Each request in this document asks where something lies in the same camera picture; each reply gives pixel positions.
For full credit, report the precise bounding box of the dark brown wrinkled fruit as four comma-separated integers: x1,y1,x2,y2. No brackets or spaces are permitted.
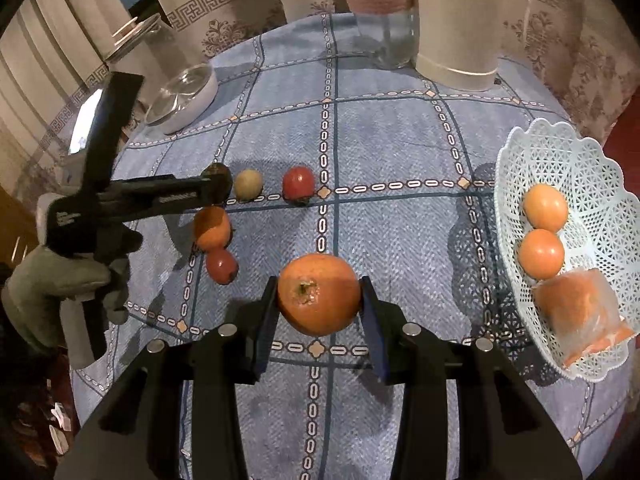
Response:
201,162,233,206

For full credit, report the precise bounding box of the red cherry tomato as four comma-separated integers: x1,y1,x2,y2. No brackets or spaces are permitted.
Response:
206,247,239,285
282,166,316,205

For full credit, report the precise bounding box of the plastic bag of orange pieces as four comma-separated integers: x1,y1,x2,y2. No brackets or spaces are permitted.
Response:
532,268,634,368

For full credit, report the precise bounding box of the small greenish fruit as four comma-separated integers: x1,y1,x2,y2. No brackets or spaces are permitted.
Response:
234,169,264,203

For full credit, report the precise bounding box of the small mandarin orange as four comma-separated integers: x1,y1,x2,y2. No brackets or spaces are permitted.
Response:
518,229,565,281

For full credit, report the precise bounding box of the large orange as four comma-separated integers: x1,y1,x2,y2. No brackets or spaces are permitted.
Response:
278,254,361,337

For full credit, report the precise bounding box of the oval orange kumquat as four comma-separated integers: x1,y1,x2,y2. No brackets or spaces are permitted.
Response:
523,183,568,233

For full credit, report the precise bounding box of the gloved left hand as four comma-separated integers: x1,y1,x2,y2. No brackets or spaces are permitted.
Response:
1,245,130,370

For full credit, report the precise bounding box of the steel bowl white rim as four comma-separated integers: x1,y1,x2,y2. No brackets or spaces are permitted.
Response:
144,63,218,136

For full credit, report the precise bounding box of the glass kettle with lid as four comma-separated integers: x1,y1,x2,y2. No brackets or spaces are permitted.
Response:
105,13,205,108

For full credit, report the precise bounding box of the light blue lattice basket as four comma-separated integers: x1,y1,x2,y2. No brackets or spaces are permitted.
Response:
494,118,639,382

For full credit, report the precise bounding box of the blue patterned tablecloth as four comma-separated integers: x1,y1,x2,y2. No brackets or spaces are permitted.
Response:
69,12,637,480

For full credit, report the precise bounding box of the pink lidded glass jar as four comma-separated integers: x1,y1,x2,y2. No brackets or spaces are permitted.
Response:
346,0,416,70

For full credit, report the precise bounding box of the beige patterned curtain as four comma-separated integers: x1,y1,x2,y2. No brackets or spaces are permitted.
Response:
1,0,639,208

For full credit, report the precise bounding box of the white thermos jug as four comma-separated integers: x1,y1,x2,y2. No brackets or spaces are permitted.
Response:
414,0,530,91

